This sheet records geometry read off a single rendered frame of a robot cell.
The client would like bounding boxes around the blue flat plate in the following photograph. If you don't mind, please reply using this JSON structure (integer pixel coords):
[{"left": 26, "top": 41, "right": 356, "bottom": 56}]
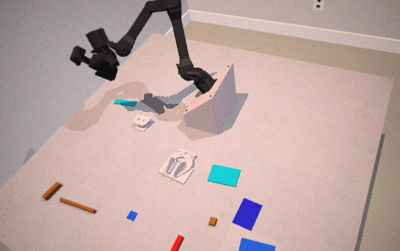
[{"left": 239, "top": 238, "right": 275, "bottom": 251}]

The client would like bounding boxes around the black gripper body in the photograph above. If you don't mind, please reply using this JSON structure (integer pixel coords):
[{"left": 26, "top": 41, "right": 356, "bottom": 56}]
[{"left": 70, "top": 45, "right": 118, "bottom": 81}]

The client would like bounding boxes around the small orange-brown block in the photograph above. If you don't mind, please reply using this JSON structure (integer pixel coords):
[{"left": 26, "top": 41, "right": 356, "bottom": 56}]
[{"left": 208, "top": 217, "right": 217, "bottom": 226}]

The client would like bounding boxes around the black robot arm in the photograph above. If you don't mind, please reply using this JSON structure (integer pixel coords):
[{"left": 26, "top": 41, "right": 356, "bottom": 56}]
[{"left": 86, "top": 0, "right": 217, "bottom": 94}]

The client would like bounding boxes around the orange-brown thin bar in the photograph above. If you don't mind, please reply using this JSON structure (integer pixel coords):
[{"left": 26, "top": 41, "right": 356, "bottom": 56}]
[{"left": 59, "top": 198, "right": 96, "bottom": 214}]

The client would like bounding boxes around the red rectangular bar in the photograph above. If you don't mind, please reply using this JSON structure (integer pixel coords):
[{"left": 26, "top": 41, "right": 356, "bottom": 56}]
[{"left": 170, "top": 235, "right": 184, "bottom": 251}]

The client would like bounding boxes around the cyan flat bar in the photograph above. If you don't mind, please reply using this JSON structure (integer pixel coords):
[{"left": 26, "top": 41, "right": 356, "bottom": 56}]
[{"left": 114, "top": 99, "right": 136, "bottom": 107}]

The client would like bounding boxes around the small blue square block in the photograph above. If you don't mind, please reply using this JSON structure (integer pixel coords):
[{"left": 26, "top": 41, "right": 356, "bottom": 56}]
[{"left": 126, "top": 211, "right": 137, "bottom": 221}]

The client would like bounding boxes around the orange rectangular bar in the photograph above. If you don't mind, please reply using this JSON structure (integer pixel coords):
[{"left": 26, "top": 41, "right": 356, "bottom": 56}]
[{"left": 42, "top": 182, "right": 62, "bottom": 201}]

